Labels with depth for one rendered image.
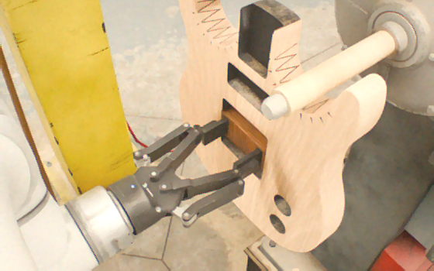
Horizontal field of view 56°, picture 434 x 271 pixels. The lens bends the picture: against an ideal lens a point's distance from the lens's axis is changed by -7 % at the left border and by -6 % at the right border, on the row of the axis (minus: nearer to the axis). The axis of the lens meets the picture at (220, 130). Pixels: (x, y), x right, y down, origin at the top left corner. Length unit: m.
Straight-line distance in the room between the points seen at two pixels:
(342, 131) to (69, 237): 0.33
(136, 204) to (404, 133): 0.55
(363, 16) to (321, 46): 2.04
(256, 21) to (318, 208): 0.25
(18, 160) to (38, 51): 0.90
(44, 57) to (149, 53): 1.29
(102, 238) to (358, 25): 0.44
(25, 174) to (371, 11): 0.46
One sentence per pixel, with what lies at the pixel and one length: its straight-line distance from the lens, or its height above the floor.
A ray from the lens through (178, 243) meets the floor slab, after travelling 1.76.
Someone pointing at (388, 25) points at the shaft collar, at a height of 1.27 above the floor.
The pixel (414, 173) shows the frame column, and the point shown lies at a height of 0.88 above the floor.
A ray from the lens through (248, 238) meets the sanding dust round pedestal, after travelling 1.76.
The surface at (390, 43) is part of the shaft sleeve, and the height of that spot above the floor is 1.26.
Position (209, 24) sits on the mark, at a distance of 0.61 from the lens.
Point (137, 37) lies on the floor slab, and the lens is 2.70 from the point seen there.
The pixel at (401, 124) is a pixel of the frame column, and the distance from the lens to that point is 0.88.
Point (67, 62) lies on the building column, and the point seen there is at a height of 0.74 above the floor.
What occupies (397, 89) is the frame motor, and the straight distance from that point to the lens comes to 0.63.
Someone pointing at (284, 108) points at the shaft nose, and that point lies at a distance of 0.44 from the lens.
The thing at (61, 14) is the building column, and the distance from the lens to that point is 1.30.
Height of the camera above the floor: 1.57
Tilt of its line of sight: 49 degrees down
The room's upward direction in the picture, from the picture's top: straight up
